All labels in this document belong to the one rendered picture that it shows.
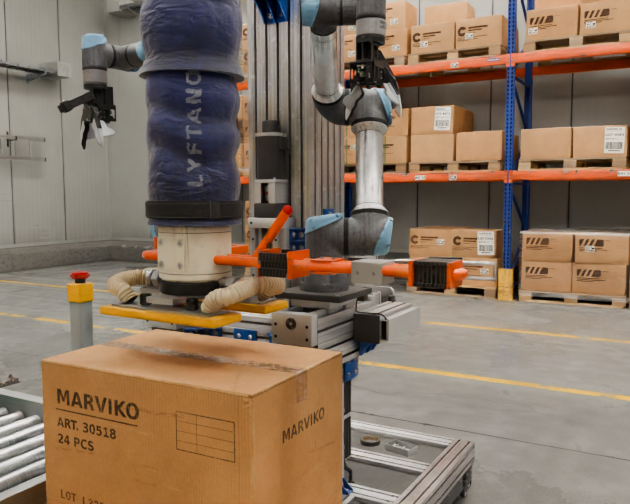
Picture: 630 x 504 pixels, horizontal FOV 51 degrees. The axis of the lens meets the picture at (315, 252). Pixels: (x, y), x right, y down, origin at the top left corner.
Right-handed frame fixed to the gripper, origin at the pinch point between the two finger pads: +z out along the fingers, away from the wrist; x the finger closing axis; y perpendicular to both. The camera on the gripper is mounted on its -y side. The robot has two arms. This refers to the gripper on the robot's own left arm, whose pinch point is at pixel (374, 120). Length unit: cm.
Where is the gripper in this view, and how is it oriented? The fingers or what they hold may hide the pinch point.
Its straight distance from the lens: 175.2
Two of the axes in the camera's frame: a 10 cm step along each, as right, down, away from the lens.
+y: -4.9, 0.8, -8.7
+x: 8.7, 0.4, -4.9
